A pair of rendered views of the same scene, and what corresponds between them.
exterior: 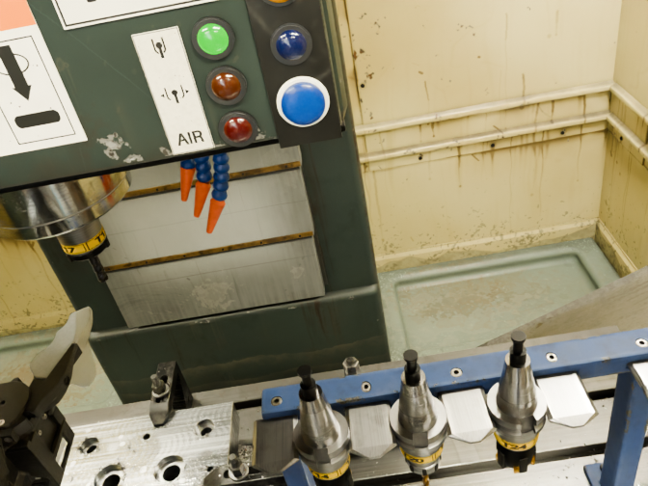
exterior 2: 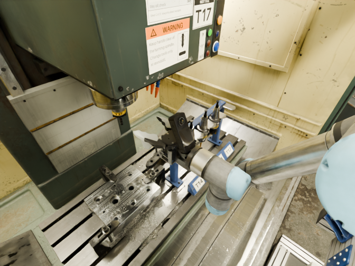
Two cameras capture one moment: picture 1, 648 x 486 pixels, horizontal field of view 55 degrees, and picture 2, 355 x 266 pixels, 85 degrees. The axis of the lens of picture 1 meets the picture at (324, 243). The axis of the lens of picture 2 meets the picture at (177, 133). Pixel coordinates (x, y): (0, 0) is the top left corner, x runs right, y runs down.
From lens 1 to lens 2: 0.64 m
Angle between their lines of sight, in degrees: 42
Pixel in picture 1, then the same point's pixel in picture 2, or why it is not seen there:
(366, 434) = (197, 134)
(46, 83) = (186, 43)
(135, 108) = (195, 49)
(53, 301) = not seen: outside the picture
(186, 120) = (202, 51)
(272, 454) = not seen: hidden behind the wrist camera
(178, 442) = (126, 180)
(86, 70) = (192, 40)
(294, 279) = (112, 133)
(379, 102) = not seen: hidden behind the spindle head
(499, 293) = (148, 126)
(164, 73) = (202, 40)
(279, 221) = (108, 115)
